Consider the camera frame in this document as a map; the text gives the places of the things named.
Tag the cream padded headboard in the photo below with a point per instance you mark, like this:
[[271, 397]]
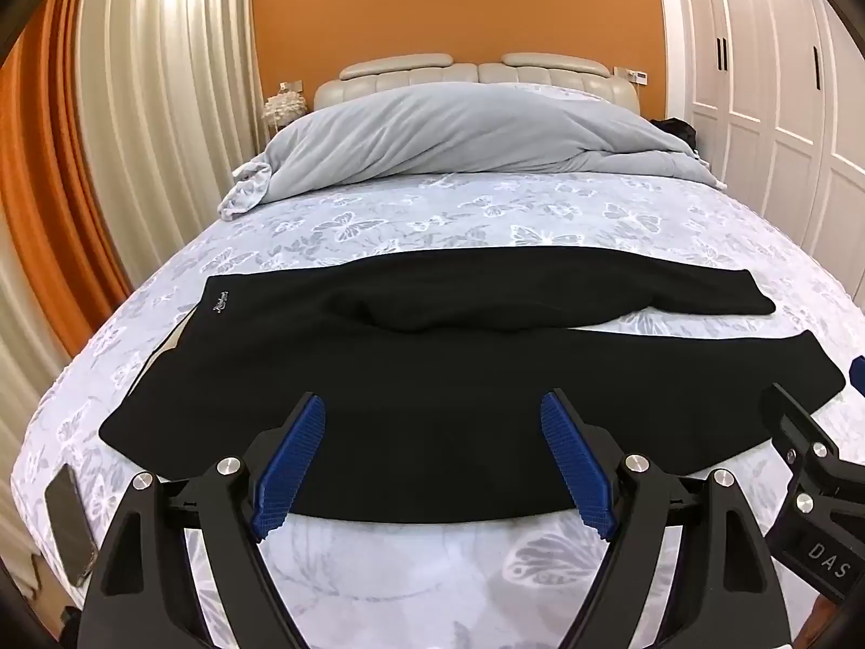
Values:
[[405, 74]]

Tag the beige curtain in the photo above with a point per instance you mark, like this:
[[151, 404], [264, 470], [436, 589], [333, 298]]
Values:
[[169, 81], [27, 385]]

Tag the white wardrobe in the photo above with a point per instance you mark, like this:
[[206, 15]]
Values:
[[763, 81]]

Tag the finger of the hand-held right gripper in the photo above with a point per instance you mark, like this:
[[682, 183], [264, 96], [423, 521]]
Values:
[[797, 439], [859, 375]]

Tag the black smartphone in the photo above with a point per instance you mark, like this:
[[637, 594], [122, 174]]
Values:
[[71, 527]]

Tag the orange curtain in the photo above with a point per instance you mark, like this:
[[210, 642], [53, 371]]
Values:
[[47, 182]]

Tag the white flower bouquet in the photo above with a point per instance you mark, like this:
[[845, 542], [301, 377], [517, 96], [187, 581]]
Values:
[[284, 108]]

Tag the white patterned cloth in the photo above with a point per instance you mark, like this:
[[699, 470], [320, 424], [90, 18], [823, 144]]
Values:
[[243, 193]]

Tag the white wall switch panel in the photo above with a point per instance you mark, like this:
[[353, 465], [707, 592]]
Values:
[[635, 76]]

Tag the black pants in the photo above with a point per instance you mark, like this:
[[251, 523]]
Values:
[[439, 378]]

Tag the grey duvet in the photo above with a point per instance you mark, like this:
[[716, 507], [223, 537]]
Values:
[[473, 128]]

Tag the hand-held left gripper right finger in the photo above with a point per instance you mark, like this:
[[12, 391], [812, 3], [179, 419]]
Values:
[[574, 460]]

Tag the black bag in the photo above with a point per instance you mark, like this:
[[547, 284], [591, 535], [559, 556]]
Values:
[[679, 130]]

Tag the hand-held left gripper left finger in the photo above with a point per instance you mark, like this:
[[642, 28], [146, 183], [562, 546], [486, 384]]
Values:
[[290, 466]]

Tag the butterfly print bed sheet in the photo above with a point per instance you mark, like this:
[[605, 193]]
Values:
[[473, 216]]

